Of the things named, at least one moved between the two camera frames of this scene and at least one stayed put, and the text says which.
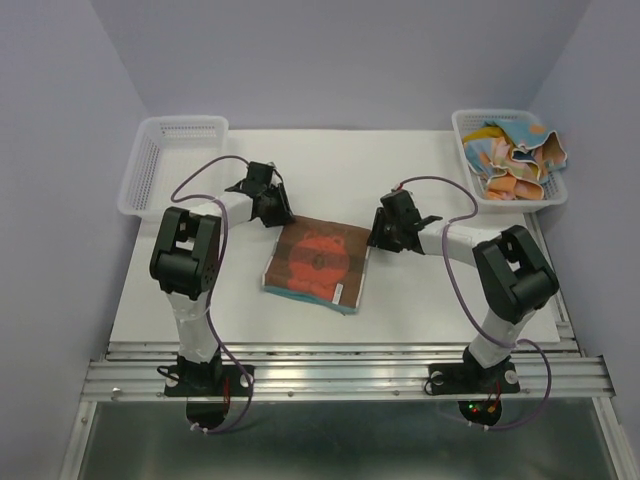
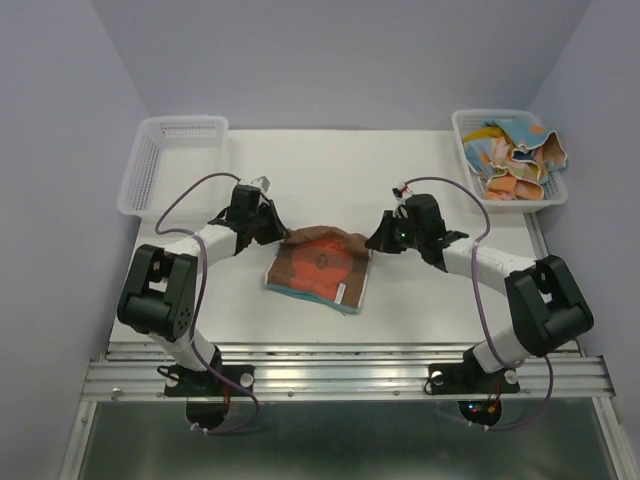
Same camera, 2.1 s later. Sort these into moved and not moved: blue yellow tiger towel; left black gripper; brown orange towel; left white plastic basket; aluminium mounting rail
Moved: left black gripper; brown orange towel
Not moved: aluminium mounting rail; blue yellow tiger towel; left white plastic basket
